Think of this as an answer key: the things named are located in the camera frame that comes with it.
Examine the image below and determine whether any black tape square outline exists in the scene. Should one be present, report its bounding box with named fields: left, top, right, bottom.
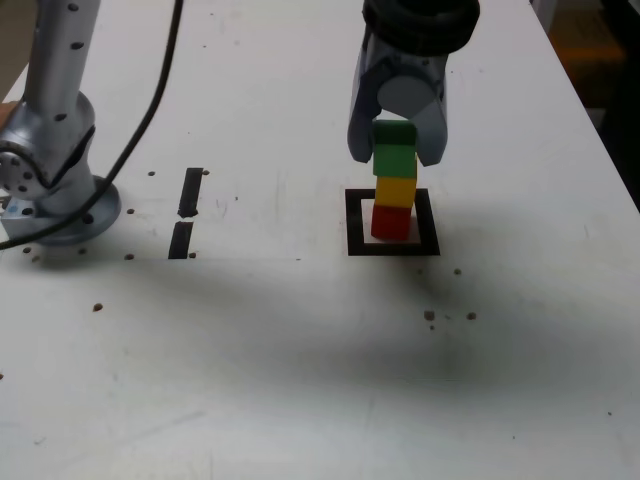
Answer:
left=344, top=187, right=441, bottom=258

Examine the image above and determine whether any black cable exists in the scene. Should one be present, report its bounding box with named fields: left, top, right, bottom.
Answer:
left=0, top=0, right=184, bottom=250

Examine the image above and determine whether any green cube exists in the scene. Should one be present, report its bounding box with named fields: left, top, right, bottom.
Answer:
left=372, top=119, right=419, bottom=180

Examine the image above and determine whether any black tape strip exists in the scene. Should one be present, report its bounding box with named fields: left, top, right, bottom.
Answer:
left=167, top=167, right=205, bottom=261

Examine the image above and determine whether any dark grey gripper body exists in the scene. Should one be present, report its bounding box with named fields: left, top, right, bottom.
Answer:
left=353, top=31, right=450, bottom=101

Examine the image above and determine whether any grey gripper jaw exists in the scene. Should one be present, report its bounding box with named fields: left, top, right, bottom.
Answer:
left=377, top=74, right=451, bottom=169

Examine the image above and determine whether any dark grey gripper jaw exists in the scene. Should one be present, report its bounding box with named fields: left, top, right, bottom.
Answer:
left=346, top=60, right=395, bottom=164

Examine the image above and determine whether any red cube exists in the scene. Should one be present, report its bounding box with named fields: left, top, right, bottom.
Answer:
left=370, top=204, right=412, bottom=240

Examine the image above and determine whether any yellow cube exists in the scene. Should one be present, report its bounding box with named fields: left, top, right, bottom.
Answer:
left=374, top=175, right=417, bottom=208

